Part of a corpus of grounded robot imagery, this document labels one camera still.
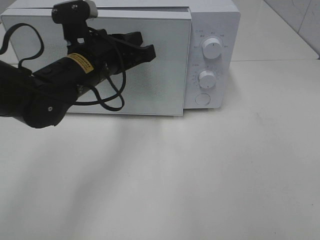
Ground white microwave oven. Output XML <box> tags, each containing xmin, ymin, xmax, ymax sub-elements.
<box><xmin>0</xmin><ymin>0</ymin><xmax>241</xmax><ymax>114</ymax></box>

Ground white microwave door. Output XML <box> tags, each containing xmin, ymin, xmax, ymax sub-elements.
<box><xmin>1</xmin><ymin>7</ymin><xmax>192</xmax><ymax>116</ymax></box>

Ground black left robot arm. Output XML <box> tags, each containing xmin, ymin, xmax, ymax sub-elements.
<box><xmin>0</xmin><ymin>27</ymin><xmax>156</xmax><ymax>129</ymax></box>

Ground white timer knob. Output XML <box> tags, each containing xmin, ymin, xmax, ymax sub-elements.
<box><xmin>198</xmin><ymin>70</ymin><xmax>217</xmax><ymax>89</ymax></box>

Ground upper white power knob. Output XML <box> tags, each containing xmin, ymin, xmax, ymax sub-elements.
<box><xmin>201</xmin><ymin>36</ymin><xmax>223</xmax><ymax>60</ymax></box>

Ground round white door button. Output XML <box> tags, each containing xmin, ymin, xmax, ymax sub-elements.
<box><xmin>195</xmin><ymin>93</ymin><xmax>211</xmax><ymax>106</ymax></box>

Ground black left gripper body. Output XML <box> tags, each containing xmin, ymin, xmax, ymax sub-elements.
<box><xmin>66</xmin><ymin>28</ymin><xmax>125</xmax><ymax>78</ymax></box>

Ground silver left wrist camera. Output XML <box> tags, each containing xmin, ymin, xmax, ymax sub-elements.
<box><xmin>51</xmin><ymin>0</ymin><xmax>98</xmax><ymax>49</ymax></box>

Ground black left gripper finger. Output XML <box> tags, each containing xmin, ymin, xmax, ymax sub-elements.
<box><xmin>110</xmin><ymin>31</ymin><xmax>143</xmax><ymax>50</ymax></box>
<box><xmin>117</xmin><ymin>44</ymin><xmax>156</xmax><ymax>71</ymax></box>

